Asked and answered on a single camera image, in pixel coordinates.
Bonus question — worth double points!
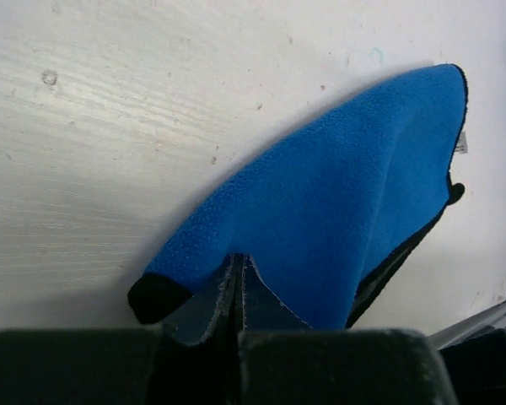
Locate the aluminium mounting rail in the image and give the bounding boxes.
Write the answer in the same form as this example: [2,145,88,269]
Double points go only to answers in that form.
[428,300,506,350]

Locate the blue towel with black trim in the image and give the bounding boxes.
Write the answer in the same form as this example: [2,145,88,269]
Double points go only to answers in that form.
[127,64,468,329]

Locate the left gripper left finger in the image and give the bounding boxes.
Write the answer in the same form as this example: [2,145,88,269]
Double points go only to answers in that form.
[159,256,236,404]

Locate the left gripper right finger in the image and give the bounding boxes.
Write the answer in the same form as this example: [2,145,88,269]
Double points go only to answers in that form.
[235,256,312,404]

